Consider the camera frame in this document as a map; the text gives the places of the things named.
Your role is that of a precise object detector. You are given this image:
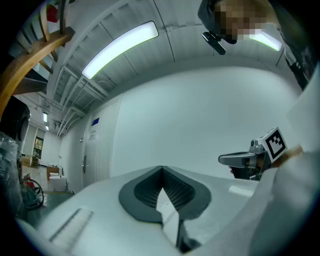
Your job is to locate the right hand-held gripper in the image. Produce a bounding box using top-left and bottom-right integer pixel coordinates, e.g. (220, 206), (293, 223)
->
(218, 126), (288, 180)

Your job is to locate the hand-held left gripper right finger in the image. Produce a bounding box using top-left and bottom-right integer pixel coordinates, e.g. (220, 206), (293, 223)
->
(162, 166), (259, 253)

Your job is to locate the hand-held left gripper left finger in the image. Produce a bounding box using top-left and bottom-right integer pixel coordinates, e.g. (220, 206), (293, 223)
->
(17, 165), (181, 256)

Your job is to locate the white power strip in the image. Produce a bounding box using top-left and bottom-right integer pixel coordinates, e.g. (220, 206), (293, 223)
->
(156, 197), (180, 248)

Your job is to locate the person's right forearm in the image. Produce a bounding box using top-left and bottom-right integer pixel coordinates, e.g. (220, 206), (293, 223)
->
(272, 144), (305, 169)

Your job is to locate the person's right hand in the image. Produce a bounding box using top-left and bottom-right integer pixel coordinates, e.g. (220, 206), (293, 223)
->
(246, 157), (264, 174)

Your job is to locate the white door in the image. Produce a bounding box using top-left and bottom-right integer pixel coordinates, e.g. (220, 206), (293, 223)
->
(80, 99), (121, 191)

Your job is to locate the white round tub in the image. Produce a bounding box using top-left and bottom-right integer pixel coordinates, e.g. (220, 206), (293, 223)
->
(48, 174), (68, 193)

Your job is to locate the red fire extinguisher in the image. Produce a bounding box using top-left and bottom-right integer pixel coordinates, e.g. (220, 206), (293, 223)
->
(19, 173), (45, 211)

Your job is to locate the dark window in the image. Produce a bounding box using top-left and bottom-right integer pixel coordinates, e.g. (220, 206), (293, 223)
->
(33, 136), (45, 159)

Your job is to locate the cardboard box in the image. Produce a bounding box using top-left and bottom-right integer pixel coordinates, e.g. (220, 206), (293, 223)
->
(21, 154), (40, 168)

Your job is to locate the white ceiling pipe rack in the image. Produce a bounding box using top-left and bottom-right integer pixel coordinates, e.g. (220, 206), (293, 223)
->
(43, 62), (111, 138)

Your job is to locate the plastic-wrapped black machine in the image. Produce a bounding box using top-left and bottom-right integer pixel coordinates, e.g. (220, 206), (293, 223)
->
(0, 132), (23, 218)

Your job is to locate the black round appliance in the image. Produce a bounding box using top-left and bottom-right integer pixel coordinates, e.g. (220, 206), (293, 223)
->
(0, 96), (32, 151)

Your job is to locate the short ceiling light panel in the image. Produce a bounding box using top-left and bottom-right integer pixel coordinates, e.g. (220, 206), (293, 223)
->
(248, 28), (283, 52)

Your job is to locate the person's black printed shirt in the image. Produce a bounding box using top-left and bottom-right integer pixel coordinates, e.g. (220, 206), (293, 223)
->
(269, 0), (317, 91)

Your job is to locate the person's head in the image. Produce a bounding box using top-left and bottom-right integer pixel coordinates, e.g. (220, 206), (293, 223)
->
(214, 0), (277, 43)

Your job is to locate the long ceiling light panel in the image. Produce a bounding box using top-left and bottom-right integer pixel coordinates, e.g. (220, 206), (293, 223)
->
(81, 20), (160, 81)

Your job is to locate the red cloth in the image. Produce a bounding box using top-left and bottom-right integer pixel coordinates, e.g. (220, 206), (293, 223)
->
(46, 4), (60, 23)

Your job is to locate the black head camera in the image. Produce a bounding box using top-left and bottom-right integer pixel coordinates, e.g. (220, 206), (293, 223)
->
(201, 30), (227, 56)

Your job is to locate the wooden chair rail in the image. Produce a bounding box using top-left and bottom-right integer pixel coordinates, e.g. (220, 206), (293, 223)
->
(0, 0), (76, 118)

